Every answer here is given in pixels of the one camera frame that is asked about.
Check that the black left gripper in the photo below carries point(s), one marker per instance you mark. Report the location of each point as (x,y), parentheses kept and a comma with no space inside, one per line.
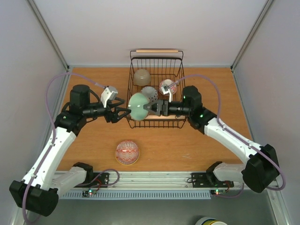
(114,116)

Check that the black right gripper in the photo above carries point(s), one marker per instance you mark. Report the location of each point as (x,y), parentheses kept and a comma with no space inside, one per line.
(164,108)

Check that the mint green bowl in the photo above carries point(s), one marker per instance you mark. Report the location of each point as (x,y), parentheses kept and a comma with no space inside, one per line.
(135,104)

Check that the red diamond pattern bowl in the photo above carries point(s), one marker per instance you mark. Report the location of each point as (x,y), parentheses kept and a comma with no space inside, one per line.
(150,92)

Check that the black wire dish rack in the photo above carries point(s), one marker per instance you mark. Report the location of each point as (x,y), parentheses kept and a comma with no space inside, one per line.
(161,64)

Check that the orange floral white bowl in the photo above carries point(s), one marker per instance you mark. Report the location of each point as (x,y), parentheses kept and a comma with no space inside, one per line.
(166,84)

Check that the beige leaf pattern bowl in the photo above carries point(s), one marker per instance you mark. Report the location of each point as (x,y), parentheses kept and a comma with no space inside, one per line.
(142,77)

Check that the red zigzag pattern bowl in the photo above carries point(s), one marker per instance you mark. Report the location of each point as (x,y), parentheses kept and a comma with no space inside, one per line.
(127,152)

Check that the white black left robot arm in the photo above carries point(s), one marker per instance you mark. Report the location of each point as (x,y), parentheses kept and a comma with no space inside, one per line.
(39,191)

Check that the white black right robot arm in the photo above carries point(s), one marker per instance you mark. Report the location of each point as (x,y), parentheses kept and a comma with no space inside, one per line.
(259,167)

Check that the left small circuit board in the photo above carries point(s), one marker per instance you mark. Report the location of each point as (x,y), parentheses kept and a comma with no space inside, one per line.
(89,193)

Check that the small circuit board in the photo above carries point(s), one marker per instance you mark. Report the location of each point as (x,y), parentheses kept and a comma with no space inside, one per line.
(89,193)
(218,192)

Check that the right small circuit board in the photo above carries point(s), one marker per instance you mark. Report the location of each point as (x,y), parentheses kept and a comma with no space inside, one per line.
(218,192)

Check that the white yellow blue container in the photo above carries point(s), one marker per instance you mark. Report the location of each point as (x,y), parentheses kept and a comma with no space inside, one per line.
(209,221)

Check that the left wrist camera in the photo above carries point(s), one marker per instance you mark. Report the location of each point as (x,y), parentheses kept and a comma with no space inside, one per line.
(109,93)

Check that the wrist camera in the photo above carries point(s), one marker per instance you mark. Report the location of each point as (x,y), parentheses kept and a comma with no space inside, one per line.
(168,90)
(109,93)

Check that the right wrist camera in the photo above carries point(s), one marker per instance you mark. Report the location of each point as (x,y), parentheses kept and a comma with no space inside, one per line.
(168,90)

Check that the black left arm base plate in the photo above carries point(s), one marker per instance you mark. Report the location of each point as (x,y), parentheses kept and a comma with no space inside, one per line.
(97,180)

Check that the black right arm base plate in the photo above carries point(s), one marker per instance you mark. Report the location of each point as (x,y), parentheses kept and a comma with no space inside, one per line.
(204,180)

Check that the slotted grey cable duct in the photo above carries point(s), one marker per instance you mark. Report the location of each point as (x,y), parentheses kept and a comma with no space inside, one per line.
(141,195)

